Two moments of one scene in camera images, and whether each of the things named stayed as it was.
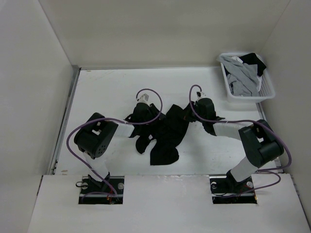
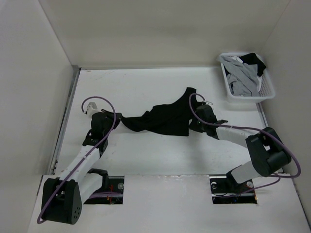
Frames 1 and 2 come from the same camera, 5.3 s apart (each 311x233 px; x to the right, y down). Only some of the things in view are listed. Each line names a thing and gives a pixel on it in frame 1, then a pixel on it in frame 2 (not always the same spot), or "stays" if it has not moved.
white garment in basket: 237,58 stays
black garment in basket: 252,58 stays
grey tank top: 244,77 stays
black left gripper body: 151,114 to 109,118
